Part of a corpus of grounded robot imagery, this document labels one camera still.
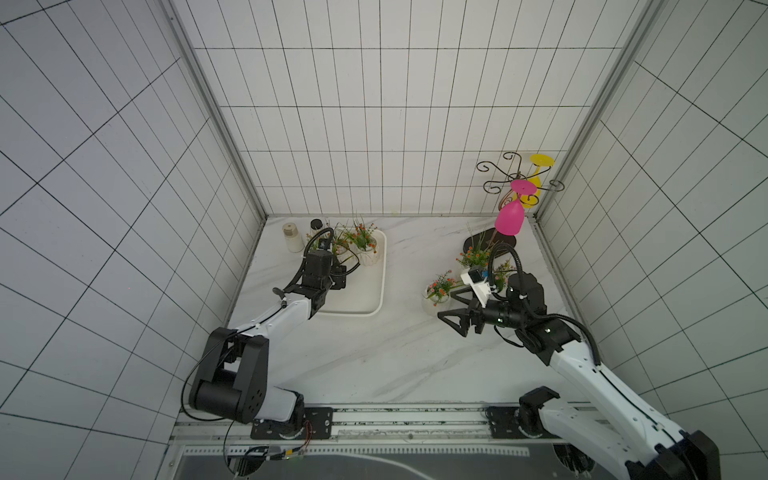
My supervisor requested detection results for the potted gypsophila small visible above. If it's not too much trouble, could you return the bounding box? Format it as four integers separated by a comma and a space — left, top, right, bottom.
422, 270, 460, 316

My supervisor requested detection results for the potted gypsophila red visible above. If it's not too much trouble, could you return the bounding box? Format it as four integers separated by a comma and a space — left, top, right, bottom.
327, 223, 352, 263

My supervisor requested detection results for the potted gypsophila red-orange front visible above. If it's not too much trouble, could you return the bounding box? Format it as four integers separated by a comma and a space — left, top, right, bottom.
346, 220, 379, 266

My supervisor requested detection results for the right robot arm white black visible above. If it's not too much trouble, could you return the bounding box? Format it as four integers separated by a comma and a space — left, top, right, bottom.
437, 269, 721, 479

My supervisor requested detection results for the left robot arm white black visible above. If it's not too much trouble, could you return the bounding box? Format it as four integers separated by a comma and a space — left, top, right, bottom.
187, 250, 346, 436

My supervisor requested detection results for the white storage tray box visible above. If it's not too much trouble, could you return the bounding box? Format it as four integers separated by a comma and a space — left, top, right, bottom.
318, 230, 387, 318

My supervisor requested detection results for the white-lid spice jar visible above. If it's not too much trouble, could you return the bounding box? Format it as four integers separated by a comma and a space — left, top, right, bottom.
282, 222, 305, 253

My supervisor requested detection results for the black-lid spice jar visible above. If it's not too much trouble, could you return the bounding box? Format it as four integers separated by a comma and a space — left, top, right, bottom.
310, 218, 324, 235

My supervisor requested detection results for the pink wine glass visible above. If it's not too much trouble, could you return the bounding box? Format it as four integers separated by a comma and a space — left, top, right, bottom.
494, 179, 536, 236

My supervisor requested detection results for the yellow wine glass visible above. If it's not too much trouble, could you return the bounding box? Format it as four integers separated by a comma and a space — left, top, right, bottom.
520, 153, 555, 209

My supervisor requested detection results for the black metal glass rack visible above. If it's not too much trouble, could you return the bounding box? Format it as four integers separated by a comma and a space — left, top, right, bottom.
463, 151, 566, 260

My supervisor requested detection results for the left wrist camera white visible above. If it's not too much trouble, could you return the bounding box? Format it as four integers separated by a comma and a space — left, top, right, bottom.
316, 236, 333, 251

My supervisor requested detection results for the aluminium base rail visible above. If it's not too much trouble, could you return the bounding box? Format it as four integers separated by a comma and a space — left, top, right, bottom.
173, 403, 601, 448

